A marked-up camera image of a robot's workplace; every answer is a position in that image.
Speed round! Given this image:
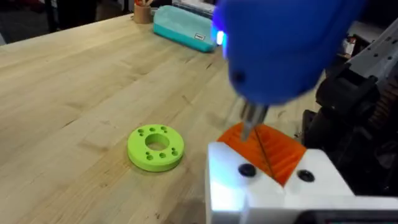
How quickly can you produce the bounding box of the white orange left gripper right finger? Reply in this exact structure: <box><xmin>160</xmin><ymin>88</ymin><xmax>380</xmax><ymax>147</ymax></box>
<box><xmin>255</xmin><ymin>124</ymin><xmax>356</xmax><ymax>200</ymax></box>

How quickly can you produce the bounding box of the grey flat box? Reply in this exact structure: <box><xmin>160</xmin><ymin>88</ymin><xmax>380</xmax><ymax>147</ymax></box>
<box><xmin>172</xmin><ymin>0</ymin><xmax>217</xmax><ymax>20</ymax></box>

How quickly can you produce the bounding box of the blue electric screwdriver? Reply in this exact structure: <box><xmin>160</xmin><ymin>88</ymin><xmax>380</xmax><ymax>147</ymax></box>
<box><xmin>211</xmin><ymin>0</ymin><xmax>368</xmax><ymax>142</ymax></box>

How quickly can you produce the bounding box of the teal zip bag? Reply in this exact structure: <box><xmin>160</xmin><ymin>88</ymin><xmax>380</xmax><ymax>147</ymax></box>
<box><xmin>152</xmin><ymin>5</ymin><xmax>218</xmax><ymax>53</ymax></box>

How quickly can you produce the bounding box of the wooden cup with pencils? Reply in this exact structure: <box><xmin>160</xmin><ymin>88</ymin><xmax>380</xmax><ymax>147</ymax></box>
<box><xmin>133</xmin><ymin>0</ymin><xmax>154</xmax><ymax>25</ymax></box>

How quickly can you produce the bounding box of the white orange left gripper left finger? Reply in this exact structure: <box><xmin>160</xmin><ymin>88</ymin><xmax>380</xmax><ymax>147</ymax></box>
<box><xmin>205</xmin><ymin>122</ymin><xmax>286</xmax><ymax>224</ymax></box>

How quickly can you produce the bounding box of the green disc with holes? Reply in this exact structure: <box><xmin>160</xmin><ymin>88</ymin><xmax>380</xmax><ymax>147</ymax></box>
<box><xmin>126</xmin><ymin>124</ymin><xmax>185</xmax><ymax>172</ymax></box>

